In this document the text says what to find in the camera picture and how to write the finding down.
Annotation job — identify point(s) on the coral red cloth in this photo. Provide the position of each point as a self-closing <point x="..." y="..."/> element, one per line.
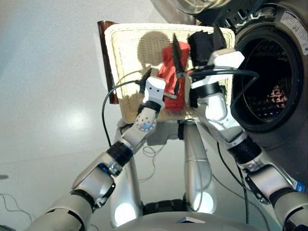
<point x="170" y="72"/>

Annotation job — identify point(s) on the round washing machine door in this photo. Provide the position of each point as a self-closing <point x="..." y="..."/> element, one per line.
<point x="211" y="12"/>

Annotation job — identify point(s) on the pale woven basket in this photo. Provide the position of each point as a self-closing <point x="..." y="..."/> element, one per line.
<point x="130" y="48"/>

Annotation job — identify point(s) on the grey washing machine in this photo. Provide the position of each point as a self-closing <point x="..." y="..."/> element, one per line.
<point x="276" y="149"/>

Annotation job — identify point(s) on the black cloth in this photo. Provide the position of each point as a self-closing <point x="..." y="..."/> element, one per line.
<point x="199" y="48"/>

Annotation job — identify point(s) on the dark brown stool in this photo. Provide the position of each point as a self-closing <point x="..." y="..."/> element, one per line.
<point x="106" y="60"/>

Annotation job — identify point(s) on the white warning label sticker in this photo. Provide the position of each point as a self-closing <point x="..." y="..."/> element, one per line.
<point x="293" y="26"/>

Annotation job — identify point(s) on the silver robot leg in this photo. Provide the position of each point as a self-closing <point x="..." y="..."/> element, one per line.
<point x="195" y="168"/>
<point x="130" y="183"/>

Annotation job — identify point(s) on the silver robot body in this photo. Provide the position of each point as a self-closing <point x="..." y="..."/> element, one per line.
<point x="156" y="223"/>

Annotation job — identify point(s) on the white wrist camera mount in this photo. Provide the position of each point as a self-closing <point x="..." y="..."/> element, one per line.
<point x="226" y="57"/>
<point x="155" y="89"/>

